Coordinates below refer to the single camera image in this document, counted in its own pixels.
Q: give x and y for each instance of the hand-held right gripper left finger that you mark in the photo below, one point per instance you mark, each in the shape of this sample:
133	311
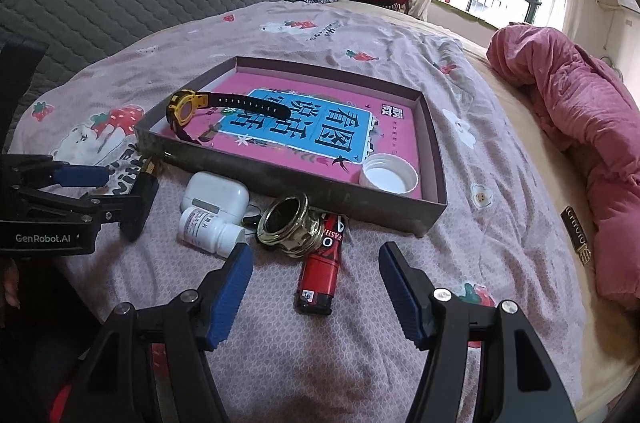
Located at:
230	288

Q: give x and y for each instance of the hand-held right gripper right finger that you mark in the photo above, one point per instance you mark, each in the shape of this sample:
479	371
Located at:
400	293

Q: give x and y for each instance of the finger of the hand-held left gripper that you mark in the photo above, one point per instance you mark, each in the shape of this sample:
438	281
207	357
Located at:
140	208
80	176

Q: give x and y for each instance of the white pill bottle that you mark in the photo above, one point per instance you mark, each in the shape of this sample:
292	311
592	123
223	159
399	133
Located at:
205	230

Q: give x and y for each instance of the red lighter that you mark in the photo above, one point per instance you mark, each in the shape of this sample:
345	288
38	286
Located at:
320	273

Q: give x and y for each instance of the brass pipe fitting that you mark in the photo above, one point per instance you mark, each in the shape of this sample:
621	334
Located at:
287	228

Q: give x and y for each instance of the shallow cardboard box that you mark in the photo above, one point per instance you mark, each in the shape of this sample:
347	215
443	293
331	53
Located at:
280	183

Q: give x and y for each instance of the person's left hand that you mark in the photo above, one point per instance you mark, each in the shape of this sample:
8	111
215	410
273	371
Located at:
9	285

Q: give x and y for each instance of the white earbuds case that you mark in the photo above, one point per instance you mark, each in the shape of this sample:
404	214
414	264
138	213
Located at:
215	193

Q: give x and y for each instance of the pink strawberry printed blanket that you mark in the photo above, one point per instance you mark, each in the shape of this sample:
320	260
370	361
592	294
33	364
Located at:
350	353

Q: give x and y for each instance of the yellow and black wristwatch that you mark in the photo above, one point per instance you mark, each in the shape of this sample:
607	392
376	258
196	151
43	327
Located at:
182	110

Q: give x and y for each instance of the white plastic bottle cap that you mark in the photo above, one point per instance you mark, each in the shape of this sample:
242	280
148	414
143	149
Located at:
387	175

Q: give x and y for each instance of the pink and blue book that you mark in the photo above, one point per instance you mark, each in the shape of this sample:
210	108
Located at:
310	138

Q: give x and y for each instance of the beige mattress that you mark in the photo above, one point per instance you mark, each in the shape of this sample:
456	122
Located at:
530	138

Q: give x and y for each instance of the pink duvet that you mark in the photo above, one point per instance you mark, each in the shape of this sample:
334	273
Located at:
580	103

